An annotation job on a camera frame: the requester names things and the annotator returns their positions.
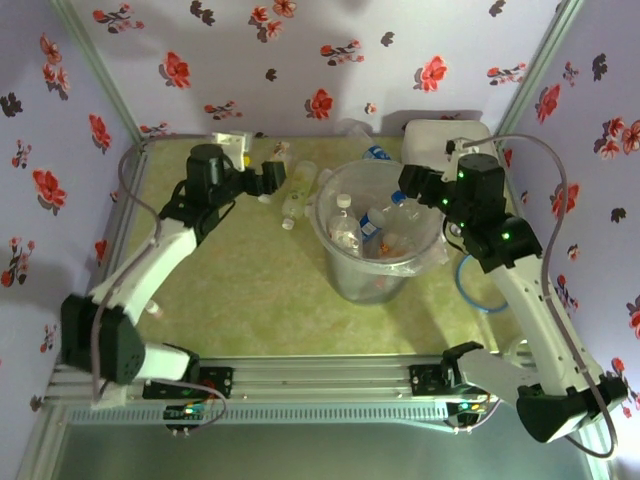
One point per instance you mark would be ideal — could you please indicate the small controller circuit board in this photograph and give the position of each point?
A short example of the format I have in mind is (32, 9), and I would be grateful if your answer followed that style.
(186, 411)
(467, 407)

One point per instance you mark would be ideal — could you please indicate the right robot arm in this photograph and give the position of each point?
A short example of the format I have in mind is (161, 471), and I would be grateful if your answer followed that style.
(530, 310)

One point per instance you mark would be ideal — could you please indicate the aluminium corner post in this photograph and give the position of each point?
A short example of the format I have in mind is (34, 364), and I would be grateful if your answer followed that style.
(540, 60)
(95, 65)

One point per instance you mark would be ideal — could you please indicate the translucent pale plastic bottle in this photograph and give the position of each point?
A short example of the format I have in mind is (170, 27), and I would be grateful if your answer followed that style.
(298, 192)

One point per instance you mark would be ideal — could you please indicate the clear bottle bird label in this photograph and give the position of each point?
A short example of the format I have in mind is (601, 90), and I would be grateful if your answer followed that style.
(282, 148)

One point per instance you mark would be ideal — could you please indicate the small bottle pink cap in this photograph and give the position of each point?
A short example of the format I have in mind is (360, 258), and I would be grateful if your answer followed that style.
(156, 310)

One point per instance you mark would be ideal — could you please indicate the blue label water bottle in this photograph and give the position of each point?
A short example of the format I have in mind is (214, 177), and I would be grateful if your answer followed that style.
(377, 152)

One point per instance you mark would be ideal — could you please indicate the clear bottle orange label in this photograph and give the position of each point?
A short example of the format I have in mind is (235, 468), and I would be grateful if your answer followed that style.
(392, 247)

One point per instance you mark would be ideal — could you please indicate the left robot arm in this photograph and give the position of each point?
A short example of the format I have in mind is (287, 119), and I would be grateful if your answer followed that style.
(150, 265)

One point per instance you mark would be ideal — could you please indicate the clear plastic bin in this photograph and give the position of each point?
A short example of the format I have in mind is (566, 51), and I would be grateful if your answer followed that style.
(360, 285)

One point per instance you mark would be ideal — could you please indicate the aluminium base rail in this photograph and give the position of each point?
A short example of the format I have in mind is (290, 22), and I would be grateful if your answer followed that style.
(320, 385)

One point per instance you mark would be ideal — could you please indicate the white tape roll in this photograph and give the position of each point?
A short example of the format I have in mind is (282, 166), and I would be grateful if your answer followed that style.
(517, 347)

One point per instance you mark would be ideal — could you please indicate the clear bottle white cap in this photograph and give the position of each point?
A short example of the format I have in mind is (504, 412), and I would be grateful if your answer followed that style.
(345, 225)

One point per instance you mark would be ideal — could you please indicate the clear bottle blue cap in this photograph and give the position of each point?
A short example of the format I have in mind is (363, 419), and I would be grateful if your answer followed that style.
(407, 207)

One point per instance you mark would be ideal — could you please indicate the white rectangular case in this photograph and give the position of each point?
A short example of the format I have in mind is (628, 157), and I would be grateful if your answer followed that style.
(425, 140)

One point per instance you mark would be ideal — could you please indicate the crushed clear bottle blue label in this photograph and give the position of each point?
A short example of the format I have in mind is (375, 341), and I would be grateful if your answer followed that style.
(371, 223)

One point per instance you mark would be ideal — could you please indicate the clear unlabelled plastic bottle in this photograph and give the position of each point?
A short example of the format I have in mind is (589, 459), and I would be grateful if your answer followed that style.
(356, 131)

